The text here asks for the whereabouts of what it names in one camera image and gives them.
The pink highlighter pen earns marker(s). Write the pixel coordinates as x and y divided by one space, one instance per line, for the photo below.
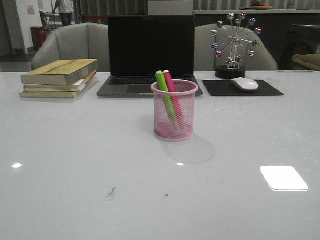
175 99

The green highlighter pen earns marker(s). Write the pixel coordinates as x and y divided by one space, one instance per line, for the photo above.
162 86

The pink mesh pen holder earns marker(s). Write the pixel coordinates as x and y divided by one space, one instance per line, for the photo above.
163 127

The black mouse pad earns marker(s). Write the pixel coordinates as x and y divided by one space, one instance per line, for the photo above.
224 88

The grey laptop black screen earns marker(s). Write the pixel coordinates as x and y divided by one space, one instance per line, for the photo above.
141 45

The middle cream book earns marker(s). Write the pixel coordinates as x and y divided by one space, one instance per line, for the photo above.
78 86

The right grey armchair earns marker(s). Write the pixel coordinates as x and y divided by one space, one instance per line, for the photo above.
210 52

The grey armchair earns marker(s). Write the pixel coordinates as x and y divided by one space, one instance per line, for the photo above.
210 52
79 41

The white computer mouse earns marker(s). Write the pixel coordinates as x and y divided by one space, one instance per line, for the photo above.
245 84

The top yellow book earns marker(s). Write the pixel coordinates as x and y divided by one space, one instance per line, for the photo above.
61 72

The yellow book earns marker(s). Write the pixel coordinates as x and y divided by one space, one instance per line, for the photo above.
50 95
61 72

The ferris wheel desk toy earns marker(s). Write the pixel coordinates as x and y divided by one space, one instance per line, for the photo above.
231 67

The left grey armchair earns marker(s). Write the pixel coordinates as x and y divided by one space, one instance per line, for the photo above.
79 41

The bottom yellow book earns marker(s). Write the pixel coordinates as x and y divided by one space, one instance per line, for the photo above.
50 95

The person in background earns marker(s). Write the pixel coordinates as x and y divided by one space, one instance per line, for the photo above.
66 10

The red bin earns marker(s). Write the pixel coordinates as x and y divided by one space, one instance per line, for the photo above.
38 34

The fruit bowl on counter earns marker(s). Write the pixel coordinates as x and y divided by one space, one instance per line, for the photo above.
259 5

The beige cushion at right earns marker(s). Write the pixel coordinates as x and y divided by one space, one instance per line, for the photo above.
308 62

